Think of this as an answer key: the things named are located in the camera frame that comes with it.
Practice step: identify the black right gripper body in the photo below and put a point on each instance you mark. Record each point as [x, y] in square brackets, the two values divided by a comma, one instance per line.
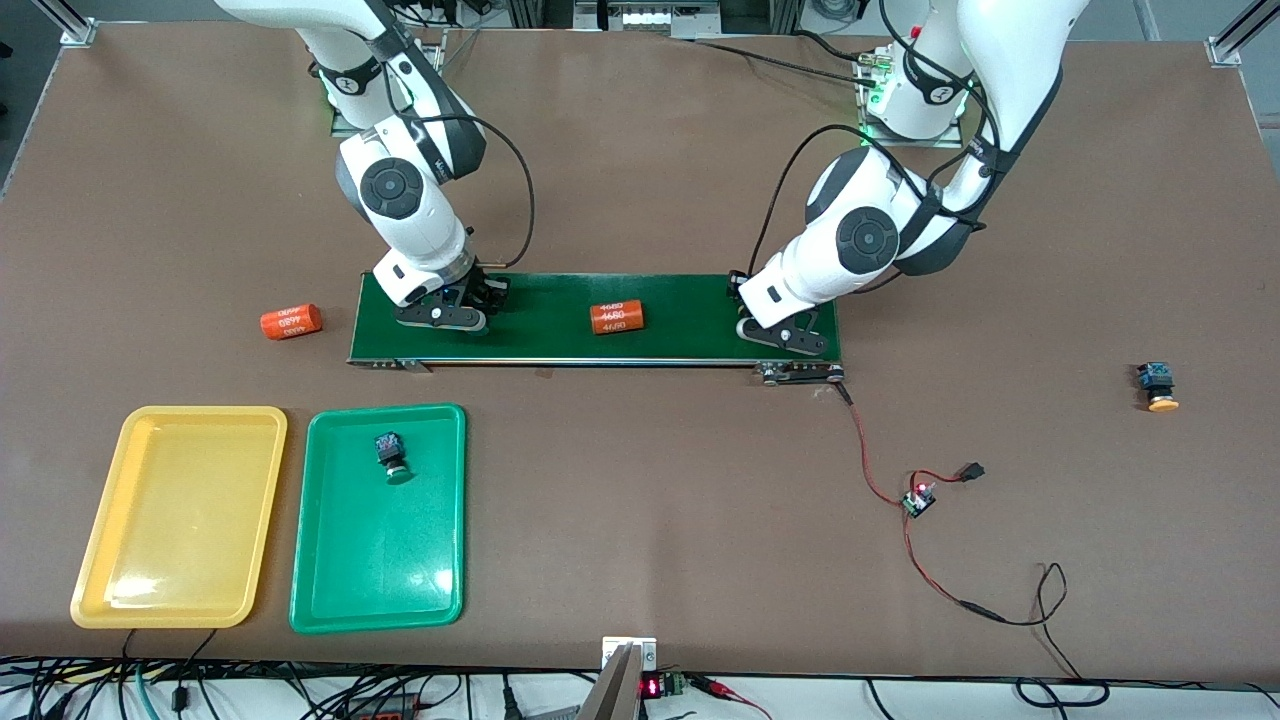
[483, 287]

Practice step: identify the orange cylinder white 4680 print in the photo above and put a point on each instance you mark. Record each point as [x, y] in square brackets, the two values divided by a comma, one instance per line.
[290, 322]
[616, 317]

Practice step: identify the green push button switch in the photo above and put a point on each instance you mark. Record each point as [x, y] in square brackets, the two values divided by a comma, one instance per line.
[392, 455]

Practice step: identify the yellow push button switch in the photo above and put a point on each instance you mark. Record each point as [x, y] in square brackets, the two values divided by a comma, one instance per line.
[1158, 387]

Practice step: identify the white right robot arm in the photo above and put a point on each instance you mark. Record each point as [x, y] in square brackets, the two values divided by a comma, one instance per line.
[430, 250]

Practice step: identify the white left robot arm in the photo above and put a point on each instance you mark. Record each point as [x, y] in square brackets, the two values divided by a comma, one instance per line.
[1010, 60]

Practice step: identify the green conveyor belt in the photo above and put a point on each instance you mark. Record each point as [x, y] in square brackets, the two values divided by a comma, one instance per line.
[550, 320]

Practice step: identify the small speed controller board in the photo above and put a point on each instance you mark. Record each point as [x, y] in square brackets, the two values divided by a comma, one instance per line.
[918, 500]

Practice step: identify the green plastic tray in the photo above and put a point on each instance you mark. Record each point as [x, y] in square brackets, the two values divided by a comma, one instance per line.
[380, 560]

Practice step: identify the silver box with lights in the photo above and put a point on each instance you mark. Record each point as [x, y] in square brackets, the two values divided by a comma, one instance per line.
[648, 15]

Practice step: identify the yellow plastic tray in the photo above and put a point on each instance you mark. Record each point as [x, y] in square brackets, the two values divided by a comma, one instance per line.
[180, 515]

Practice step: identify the red alligator clip lead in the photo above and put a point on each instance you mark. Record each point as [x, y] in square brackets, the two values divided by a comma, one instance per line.
[725, 690]

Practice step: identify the red LED display module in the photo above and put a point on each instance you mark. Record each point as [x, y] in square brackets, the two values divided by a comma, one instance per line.
[662, 686]

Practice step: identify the red black power strip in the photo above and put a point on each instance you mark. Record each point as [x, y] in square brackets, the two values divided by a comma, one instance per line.
[385, 712]

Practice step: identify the aluminium corner profile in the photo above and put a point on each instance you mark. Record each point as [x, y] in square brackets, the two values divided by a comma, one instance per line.
[78, 33]
[1235, 35]

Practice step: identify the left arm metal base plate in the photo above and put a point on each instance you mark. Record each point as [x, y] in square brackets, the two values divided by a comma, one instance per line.
[910, 142]

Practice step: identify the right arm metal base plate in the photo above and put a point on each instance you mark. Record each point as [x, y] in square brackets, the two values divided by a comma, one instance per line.
[345, 128]

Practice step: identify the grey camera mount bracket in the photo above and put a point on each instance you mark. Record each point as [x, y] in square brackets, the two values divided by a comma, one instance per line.
[620, 685]

